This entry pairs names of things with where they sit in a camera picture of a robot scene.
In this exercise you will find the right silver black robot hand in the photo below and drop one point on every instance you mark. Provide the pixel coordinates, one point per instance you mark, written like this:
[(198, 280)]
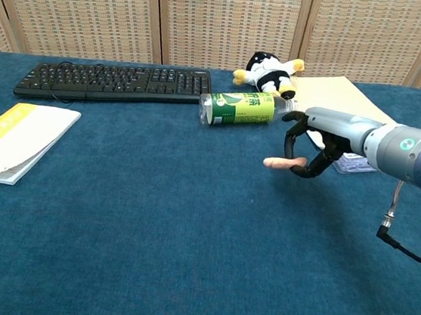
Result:
[(335, 128)]

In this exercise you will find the small pink object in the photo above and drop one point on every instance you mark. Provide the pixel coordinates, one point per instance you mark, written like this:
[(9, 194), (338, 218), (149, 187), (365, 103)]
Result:
[(278, 163)]

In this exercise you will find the clear plastic card box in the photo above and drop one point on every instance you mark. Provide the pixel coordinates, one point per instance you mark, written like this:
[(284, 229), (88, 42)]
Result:
[(350, 164)]

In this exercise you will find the black white plush penguin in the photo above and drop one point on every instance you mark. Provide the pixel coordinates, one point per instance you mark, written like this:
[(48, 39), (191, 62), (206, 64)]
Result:
[(269, 75)]

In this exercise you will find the green label plastic bottle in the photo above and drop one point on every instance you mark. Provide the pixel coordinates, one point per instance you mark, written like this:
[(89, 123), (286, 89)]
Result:
[(242, 110)]

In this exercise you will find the woven wicker folding screen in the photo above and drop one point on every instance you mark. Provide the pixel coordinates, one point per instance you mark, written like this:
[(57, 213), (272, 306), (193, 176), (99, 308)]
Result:
[(226, 18)]

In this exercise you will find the blue felt table cover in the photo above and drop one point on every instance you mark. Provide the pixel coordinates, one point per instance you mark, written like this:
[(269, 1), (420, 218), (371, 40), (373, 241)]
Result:
[(171, 236)]

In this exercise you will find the black computer keyboard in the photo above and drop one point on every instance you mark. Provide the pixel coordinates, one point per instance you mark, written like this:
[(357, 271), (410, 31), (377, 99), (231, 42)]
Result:
[(116, 82)]

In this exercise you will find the yellow and white notebook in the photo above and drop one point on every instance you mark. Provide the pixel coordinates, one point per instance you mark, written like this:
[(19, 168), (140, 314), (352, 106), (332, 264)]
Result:
[(15, 139)]

